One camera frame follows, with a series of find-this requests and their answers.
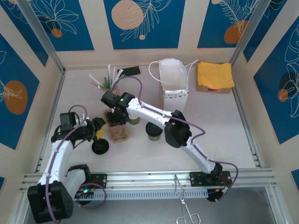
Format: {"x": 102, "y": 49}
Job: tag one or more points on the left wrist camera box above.
{"x": 77, "y": 119}

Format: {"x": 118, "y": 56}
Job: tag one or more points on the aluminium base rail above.
{"x": 144, "y": 180}

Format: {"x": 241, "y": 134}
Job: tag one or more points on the aluminium side rail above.
{"x": 237, "y": 81}
{"x": 57, "y": 98}

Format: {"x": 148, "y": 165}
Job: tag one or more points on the black plastic cup lid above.
{"x": 101, "y": 148}
{"x": 153, "y": 128}

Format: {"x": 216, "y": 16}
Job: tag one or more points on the wooden stir stick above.
{"x": 97, "y": 85}

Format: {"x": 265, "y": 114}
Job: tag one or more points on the aluminium frame post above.
{"x": 249, "y": 35}
{"x": 42, "y": 35}

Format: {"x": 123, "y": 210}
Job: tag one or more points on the cartoon animal gift bag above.
{"x": 174, "y": 100}

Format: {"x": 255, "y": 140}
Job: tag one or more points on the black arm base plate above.
{"x": 101, "y": 180}
{"x": 196, "y": 179}

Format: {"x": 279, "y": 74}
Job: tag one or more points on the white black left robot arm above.
{"x": 58, "y": 158}

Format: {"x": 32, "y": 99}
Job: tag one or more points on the black flat box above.
{"x": 132, "y": 71}

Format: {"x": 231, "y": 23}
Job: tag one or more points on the green wrapped drinking straw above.
{"x": 106, "y": 81}

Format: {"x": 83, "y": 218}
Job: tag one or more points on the white wrapped drinking straw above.
{"x": 95, "y": 81}
{"x": 119, "y": 74}
{"x": 114, "y": 72}
{"x": 122, "y": 76}
{"x": 108, "y": 72}

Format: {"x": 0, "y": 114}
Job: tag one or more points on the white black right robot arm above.
{"x": 151, "y": 112}

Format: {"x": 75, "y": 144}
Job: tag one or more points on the red white packet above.
{"x": 213, "y": 89}

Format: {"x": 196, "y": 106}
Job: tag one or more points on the brown cardboard cup carrier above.
{"x": 118, "y": 135}

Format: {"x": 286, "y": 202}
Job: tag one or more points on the black controller board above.
{"x": 216, "y": 197}
{"x": 81, "y": 194}

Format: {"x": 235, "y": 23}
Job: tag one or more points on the yellow paper napkin stack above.
{"x": 217, "y": 74}

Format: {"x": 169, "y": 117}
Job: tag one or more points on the metal tongs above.
{"x": 181, "y": 197}

